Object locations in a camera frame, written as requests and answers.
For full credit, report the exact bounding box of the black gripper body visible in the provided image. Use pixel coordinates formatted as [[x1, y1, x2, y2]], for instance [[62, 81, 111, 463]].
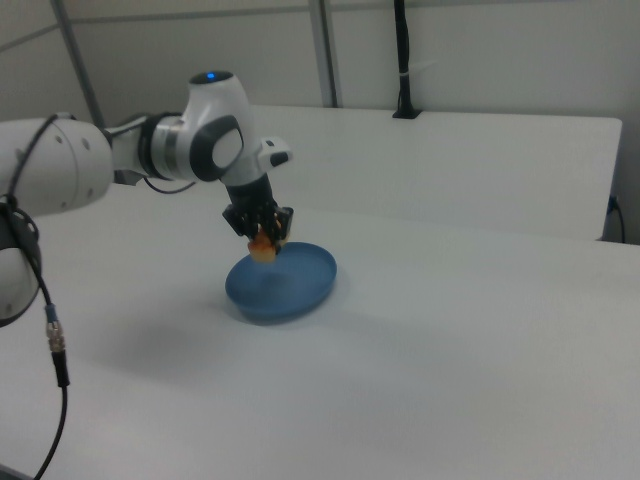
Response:
[[226, 175, 278, 221]]

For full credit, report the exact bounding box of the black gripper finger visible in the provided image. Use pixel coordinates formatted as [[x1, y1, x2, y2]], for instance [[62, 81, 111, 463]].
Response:
[[223, 204, 259, 240], [264, 205, 295, 246]]

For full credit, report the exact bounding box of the golden brown bread roll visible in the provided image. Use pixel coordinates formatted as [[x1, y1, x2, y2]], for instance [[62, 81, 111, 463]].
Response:
[[248, 223, 287, 265]]

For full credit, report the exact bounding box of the round blue plate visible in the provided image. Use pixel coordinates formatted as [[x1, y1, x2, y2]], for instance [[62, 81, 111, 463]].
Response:
[[224, 241, 339, 326]]

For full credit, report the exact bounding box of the thin black cable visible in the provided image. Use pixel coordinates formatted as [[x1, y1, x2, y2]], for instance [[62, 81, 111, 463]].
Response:
[[607, 195, 627, 245], [142, 177, 197, 195], [0, 113, 71, 480]]

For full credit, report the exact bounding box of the grey metal partition post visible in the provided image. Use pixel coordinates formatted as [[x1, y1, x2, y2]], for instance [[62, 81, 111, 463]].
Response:
[[49, 0, 107, 131], [308, 0, 345, 109]]

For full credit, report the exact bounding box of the white cable tie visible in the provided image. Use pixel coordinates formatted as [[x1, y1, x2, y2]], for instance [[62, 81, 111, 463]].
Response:
[[399, 59, 437, 77]]

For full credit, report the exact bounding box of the black clamped camera pole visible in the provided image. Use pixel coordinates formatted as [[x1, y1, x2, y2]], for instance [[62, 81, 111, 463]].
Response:
[[391, 0, 424, 120]]

